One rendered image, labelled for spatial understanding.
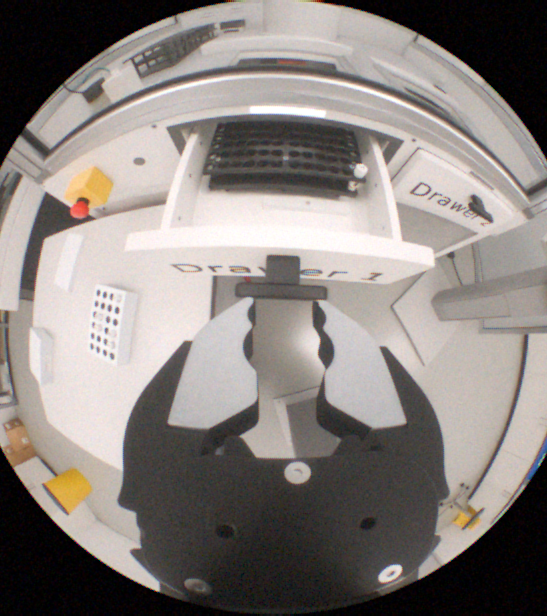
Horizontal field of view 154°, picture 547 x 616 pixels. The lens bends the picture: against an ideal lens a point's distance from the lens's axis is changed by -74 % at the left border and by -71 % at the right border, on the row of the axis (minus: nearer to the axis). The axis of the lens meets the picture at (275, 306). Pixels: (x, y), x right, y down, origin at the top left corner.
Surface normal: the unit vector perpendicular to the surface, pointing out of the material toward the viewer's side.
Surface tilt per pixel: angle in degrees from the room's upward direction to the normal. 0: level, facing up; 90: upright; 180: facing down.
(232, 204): 0
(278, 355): 0
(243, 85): 90
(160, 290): 0
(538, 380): 90
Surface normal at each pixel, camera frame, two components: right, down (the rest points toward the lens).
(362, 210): 0.02, -0.07
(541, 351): -1.00, -0.08
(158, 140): -0.04, 1.00
